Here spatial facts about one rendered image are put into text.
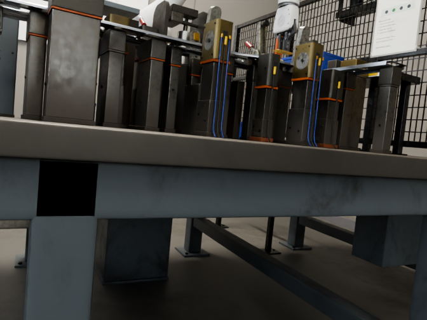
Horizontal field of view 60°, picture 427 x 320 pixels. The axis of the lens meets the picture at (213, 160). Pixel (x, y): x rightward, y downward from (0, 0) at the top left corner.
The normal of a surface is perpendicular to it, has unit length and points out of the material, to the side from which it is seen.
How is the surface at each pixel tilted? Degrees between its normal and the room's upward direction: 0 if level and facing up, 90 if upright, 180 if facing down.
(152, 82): 90
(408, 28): 90
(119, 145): 90
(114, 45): 90
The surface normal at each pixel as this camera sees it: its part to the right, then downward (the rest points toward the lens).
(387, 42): -0.86, -0.05
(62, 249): 0.44, 0.10
